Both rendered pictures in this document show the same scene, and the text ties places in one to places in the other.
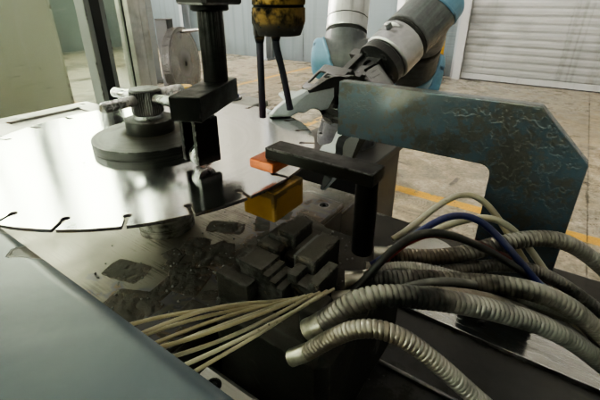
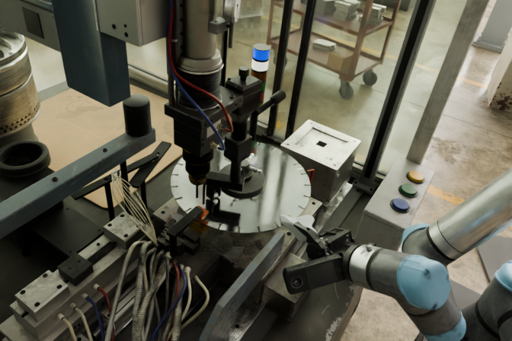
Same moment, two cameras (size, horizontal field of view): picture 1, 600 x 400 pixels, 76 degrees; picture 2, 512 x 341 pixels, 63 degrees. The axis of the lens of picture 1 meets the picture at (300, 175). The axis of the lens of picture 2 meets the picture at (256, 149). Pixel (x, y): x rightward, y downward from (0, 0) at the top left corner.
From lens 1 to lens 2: 0.86 m
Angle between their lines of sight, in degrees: 71
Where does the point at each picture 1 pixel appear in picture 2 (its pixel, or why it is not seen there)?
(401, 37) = (357, 259)
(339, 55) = (406, 246)
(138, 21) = (429, 119)
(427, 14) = (381, 269)
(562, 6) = not seen: outside the picture
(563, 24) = not seen: outside the picture
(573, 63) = not seen: outside the picture
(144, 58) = (420, 141)
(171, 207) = (180, 194)
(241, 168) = (209, 208)
